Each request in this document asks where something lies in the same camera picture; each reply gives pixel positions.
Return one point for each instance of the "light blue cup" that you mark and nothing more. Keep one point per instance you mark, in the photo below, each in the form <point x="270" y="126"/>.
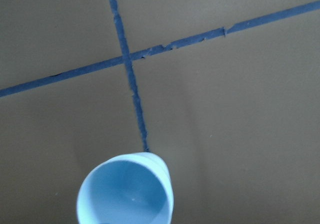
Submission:
<point x="129" y="188"/>

